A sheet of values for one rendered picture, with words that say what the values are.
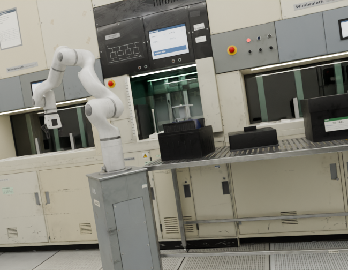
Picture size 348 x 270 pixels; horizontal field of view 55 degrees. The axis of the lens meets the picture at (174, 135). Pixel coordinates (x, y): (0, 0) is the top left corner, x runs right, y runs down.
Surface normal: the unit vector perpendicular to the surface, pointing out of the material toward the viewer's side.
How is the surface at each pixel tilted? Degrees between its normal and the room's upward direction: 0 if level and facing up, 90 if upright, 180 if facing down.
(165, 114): 90
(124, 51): 90
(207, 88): 90
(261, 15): 90
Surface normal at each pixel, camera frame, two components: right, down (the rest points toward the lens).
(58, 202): -0.27, 0.09
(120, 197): 0.48, -0.03
